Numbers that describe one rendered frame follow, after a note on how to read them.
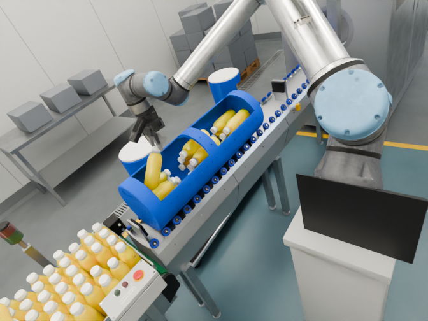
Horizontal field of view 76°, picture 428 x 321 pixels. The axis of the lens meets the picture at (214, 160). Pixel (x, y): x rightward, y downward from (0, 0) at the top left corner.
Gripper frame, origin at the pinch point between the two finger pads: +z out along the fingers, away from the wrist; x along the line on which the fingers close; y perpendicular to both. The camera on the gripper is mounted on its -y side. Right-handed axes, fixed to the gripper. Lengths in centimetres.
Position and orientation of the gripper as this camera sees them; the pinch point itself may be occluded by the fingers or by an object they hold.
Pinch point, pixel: (156, 148)
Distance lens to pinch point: 132.9
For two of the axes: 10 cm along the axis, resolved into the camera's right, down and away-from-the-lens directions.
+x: -7.3, -2.3, 6.4
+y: 6.2, -6.2, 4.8
